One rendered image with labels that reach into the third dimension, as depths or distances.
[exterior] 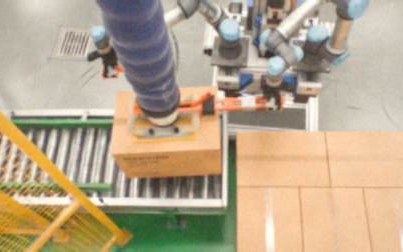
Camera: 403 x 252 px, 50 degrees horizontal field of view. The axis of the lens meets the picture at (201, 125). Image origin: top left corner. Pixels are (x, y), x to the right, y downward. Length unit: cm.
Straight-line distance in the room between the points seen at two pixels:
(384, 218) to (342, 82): 143
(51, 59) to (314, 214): 277
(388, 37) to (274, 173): 197
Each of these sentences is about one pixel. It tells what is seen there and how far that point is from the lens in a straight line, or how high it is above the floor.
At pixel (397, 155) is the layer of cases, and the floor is 54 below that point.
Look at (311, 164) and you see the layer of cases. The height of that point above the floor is 54.
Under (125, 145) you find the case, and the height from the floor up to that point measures 108.
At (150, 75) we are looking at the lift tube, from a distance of 184.
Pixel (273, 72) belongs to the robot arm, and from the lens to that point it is 202.
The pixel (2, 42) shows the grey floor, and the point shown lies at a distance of 465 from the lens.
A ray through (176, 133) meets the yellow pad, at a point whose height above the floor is 111.
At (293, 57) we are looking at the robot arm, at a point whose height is 154.
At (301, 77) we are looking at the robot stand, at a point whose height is 99.
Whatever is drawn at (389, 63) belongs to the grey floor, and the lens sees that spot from 414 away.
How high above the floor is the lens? 321
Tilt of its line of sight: 63 degrees down
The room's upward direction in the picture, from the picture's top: 9 degrees counter-clockwise
